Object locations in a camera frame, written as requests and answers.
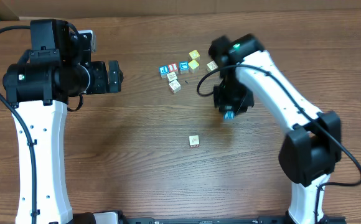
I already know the red letter I block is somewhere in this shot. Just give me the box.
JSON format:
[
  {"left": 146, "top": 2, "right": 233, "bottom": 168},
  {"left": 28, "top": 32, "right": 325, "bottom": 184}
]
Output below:
[{"left": 168, "top": 63, "right": 179, "bottom": 73}]

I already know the wood block red side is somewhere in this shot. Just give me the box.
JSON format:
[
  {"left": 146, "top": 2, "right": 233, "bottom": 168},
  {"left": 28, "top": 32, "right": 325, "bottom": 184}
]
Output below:
[{"left": 169, "top": 80, "right": 181, "bottom": 94}]

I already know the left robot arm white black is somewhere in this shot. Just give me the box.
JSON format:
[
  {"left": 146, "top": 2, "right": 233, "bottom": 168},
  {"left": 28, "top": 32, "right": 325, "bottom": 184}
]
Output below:
[{"left": 2, "top": 19, "right": 123, "bottom": 223}]

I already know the yellow block lower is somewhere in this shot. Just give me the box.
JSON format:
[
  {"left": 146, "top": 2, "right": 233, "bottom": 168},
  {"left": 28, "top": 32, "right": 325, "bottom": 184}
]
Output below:
[{"left": 188, "top": 60, "right": 200, "bottom": 73}]

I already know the yellow block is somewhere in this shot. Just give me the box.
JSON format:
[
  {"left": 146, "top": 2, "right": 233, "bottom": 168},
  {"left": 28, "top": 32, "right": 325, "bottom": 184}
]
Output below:
[
  {"left": 188, "top": 60, "right": 200, "bottom": 73},
  {"left": 189, "top": 50, "right": 200, "bottom": 61}
]

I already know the natural block letter B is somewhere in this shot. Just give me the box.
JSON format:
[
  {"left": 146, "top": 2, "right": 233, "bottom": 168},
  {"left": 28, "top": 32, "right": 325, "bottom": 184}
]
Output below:
[{"left": 189, "top": 135, "right": 200, "bottom": 147}]

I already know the natural wood picture block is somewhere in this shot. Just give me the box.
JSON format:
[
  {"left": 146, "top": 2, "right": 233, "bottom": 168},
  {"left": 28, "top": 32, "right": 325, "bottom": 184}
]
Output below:
[{"left": 166, "top": 72, "right": 178, "bottom": 83}]

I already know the blue letter P block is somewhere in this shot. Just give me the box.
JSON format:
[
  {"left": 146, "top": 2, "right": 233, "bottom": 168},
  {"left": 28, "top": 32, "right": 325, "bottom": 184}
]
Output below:
[{"left": 159, "top": 65, "right": 169, "bottom": 78}]

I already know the cardboard box edge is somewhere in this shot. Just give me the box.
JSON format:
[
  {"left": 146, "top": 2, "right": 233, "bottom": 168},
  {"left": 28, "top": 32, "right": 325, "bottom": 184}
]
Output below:
[{"left": 0, "top": 0, "right": 361, "bottom": 21}]

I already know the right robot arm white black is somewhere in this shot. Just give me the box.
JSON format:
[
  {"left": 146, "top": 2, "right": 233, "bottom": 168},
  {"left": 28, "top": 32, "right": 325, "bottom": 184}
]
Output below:
[{"left": 209, "top": 34, "right": 346, "bottom": 223}]

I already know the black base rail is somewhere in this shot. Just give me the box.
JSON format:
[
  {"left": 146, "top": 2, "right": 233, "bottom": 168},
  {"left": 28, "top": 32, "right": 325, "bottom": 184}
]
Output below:
[{"left": 119, "top": 215, "right": 294, "bottom": 224}]

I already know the natural wood block right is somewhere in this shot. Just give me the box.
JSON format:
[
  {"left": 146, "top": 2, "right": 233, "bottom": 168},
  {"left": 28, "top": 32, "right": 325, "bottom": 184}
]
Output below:
[{"left": 206, "top": 61, "right": 218, "bottom": 72}]

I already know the yellow block upper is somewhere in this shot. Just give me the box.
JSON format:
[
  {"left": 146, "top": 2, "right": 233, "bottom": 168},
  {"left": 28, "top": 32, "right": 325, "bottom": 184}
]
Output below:
[{"left": 189, "top": 50, "right": 200, "bottom": 61}]

